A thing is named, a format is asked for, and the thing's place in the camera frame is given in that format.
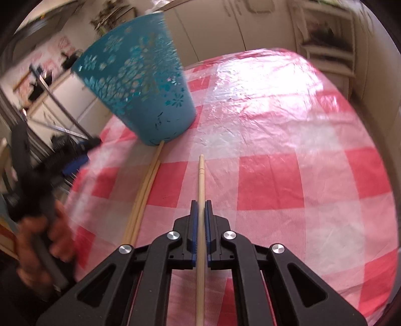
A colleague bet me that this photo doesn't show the thin wooden chopstick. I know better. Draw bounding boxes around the thin wooden chopstick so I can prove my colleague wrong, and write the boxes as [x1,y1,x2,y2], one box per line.
[195,154,207,326]
[129,160,162,247]
[122,140,165,247]

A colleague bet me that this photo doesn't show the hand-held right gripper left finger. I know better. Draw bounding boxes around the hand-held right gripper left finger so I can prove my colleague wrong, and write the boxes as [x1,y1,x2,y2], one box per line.
[35,200,199,326]

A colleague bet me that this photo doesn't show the white storage cart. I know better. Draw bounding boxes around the white storage cart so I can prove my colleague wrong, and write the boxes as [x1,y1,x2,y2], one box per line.
[290,0,358,78]

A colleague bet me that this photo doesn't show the wall utensil rack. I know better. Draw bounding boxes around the wall utensil rack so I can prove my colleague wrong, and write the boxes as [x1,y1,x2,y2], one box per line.
[91,0,139,36]

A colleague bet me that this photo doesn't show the black cooking pot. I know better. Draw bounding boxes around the black cooking pot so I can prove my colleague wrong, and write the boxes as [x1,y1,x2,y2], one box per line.
[61,52,84,71]

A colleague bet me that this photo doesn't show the teal perforated plastic basket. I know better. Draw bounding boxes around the teal perforated plastic basket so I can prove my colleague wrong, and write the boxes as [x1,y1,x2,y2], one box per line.
[71,11,197,147]

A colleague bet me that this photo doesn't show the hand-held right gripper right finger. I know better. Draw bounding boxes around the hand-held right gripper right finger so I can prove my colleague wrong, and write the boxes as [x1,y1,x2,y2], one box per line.
[205,200,367,326]

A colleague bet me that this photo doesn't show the flat mop with metal handle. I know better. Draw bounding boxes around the flat mop with metal handle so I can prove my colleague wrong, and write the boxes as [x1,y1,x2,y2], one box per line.
[30,64,103,178]

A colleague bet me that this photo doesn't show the red checkered plastic tablecloth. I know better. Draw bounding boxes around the red checkered plastic tablecloth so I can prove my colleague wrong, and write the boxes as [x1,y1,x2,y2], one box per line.
[64,48,396,326]

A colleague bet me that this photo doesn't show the pink wall stickers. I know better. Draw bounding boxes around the pink wall stickers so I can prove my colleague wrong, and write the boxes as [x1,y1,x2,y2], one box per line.
[13,35,79,95]

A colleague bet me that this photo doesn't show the person's left hand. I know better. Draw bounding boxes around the person's left hand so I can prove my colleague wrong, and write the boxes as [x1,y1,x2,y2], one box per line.
[15,200,78,298]

